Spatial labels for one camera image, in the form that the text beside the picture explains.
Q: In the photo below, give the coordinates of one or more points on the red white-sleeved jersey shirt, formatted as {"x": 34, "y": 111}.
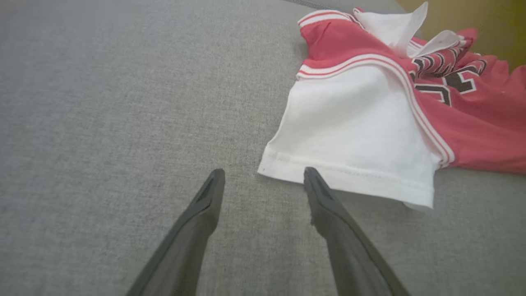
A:
{"x": 361, "y": 123}

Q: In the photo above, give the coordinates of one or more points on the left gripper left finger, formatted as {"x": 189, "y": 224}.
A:
{"x": 193, "y": 238}

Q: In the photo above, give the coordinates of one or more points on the yellow sofa backrest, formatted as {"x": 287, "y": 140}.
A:
{"x": 485, "y": 24}

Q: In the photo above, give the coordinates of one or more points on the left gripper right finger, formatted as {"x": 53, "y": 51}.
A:
{"x": 349, "y": 246}

